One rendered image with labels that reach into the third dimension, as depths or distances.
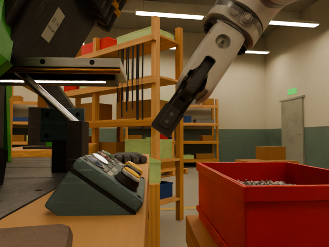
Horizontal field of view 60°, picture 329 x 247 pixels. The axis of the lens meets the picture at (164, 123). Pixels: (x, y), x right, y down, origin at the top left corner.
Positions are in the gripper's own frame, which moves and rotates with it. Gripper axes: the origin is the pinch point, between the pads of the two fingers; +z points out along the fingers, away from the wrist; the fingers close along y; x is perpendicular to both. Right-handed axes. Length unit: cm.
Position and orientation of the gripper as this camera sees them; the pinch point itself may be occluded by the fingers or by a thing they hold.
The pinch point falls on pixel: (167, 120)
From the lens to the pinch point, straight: 41.6
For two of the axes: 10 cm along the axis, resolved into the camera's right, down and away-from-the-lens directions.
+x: -8.2, -5.8, -0.2
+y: -0.5, 0.5, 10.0
